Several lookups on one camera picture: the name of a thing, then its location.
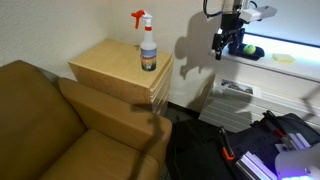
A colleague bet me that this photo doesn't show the printed label sticker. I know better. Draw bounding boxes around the printed label sticker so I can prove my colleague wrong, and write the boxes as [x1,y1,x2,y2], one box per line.
[220,78,255,95]

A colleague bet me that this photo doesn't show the wooden cabinet drawer with handle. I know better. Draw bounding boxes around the wooden cabinet drawer with handle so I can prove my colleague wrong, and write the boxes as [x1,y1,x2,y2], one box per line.
[149,57,174,98]

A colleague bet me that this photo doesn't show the dark blue tray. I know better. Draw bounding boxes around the dark blue tray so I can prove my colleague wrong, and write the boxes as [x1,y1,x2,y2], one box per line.
[227,41,266,62]

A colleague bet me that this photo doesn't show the green tennis ball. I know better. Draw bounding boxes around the green tennis ball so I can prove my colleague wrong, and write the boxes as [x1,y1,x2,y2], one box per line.
[242,43,257,56]

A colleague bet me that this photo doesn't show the brown leather sofa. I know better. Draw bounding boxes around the brown leather sofa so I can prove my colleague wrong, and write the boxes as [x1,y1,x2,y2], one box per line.
[0,59,173,180]

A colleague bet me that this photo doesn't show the spray bottle with red trigger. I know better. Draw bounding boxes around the spray bottle with red trigger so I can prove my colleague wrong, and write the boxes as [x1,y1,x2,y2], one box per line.
[130,9,158,72]

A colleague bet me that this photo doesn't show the aluminium extrusion rails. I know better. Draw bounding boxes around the aluminium extrusion rails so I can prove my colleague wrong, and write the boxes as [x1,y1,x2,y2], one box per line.
[234,132,313,180]

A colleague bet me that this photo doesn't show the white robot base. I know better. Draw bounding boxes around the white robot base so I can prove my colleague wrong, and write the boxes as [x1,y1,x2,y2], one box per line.
[274,143,320,180]

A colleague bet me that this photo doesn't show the light wooden cabinet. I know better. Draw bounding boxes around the light wooden cabinet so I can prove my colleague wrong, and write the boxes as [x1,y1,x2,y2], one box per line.
[68,38,174,116]

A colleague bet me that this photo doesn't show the black clamp with orange grip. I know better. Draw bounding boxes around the black clamp with orange grip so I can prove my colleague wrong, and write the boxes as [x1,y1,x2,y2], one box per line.
[218,125,237,162]

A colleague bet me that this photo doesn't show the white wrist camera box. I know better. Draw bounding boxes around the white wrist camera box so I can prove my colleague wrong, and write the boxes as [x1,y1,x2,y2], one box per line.
[239,5,278,23]

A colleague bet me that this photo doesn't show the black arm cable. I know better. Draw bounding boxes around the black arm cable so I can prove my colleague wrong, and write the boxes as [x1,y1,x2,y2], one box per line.
[202,0,225,19]

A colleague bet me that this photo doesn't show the white wall heater unit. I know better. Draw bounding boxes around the white wall heater unit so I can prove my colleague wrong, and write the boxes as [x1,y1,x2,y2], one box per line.
[198,74,320,134]

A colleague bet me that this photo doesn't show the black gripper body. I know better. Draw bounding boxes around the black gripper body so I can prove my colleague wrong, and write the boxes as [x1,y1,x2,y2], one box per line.
[217,13,246,38]

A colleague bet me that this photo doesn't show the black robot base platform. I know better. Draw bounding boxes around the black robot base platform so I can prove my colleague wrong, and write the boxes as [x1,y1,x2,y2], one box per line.
[165,112,320,180]

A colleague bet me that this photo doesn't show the yellow sponge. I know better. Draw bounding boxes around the yellow sponge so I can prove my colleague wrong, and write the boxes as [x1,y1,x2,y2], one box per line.
[271,52,296,63]

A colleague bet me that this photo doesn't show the black clamp with red grip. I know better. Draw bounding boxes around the black clamp with red grip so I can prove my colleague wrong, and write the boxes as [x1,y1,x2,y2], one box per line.
[262,109,294,151]

